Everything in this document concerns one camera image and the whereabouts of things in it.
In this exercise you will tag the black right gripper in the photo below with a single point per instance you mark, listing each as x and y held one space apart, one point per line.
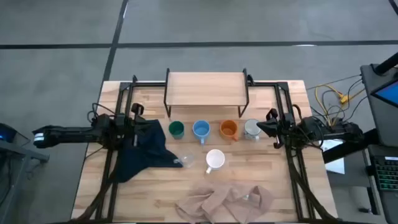
284 130

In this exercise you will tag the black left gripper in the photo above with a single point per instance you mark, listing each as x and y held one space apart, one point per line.
132 130

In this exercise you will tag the white blue floral mug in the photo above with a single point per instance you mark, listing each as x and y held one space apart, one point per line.
251 127

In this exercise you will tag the green plastic cup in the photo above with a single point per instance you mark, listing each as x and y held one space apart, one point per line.
176 129

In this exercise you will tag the orange mug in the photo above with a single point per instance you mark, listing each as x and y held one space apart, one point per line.
228 128

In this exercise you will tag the clear glass mug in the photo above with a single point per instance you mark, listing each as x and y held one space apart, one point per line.
186 159

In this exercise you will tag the light blue mug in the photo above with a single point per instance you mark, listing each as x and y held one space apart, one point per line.
201 129

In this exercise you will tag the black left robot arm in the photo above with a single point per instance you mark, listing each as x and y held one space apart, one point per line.
68 135

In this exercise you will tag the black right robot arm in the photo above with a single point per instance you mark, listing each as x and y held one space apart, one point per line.
329 132

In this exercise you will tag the navy blue cloth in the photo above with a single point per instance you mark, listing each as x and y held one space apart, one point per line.
146 155

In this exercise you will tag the white paper sheet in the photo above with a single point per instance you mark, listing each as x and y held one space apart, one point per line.
337 165

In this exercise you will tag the black metal beam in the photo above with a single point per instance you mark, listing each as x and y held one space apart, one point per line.
348 147

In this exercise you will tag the beige cloth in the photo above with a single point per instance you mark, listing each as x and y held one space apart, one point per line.
224 199

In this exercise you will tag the grey equipment cart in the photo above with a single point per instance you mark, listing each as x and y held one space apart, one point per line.
382 124

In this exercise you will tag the small black floor object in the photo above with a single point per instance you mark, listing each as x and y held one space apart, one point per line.
363 210

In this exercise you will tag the backlit laptop keyboard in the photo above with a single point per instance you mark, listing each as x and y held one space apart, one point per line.
387 172

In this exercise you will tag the blue lit screen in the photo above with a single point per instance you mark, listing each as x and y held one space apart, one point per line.
390 91

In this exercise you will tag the black monitor pole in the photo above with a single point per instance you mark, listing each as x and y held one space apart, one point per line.
387 63

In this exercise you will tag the grey side table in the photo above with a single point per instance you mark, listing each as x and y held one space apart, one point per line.
15 155

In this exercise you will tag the blue-lit black device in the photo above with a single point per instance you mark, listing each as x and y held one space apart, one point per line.
6 133

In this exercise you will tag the black aluminium table frame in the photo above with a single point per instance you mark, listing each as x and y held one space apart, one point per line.
146 84

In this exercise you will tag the wooden shelf black metal frame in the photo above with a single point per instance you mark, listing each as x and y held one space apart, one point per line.
205 88

